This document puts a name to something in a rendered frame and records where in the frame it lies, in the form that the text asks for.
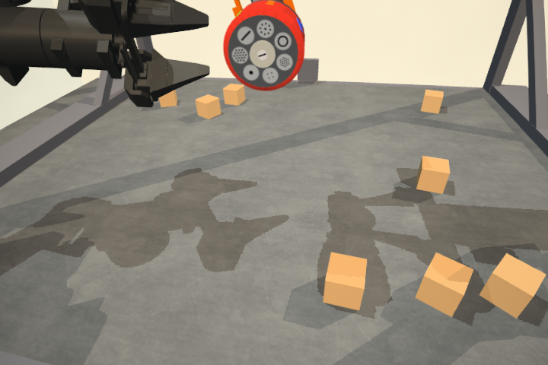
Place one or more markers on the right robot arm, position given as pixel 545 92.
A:
pixel 20 40

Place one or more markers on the orange cube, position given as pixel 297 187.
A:
pixel 234 94
pixel 432 175
pixel 169 99
pixel 444 284
pixel 208 106
pixel 512 285
pixel 345 281
pixel 432 101

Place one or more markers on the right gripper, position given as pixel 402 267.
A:
pixel 70 41

